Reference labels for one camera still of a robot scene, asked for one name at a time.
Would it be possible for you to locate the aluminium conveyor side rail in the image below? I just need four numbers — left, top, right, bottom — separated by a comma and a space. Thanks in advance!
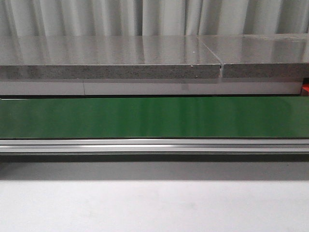
0, 138, 309, 154

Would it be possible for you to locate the white cabinet front panel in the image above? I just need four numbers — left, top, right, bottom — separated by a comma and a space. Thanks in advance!
0, 78, 303, 96

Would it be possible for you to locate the grey pleated curtain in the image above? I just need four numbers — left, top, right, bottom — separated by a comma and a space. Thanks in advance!
0, 0, 309, 37

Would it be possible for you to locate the red box at right edge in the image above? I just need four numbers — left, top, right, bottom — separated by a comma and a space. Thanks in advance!
300, 83, 309, 97

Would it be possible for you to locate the grey stone countertop slab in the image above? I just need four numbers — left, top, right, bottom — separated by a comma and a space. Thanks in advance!
0, 36, 220, 81

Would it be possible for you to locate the green conveyor belt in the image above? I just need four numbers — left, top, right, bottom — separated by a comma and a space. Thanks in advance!
0, 96, 309, 139

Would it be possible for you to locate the right grey stone slab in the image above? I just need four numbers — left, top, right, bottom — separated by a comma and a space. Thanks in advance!
198, 34, 309, 82

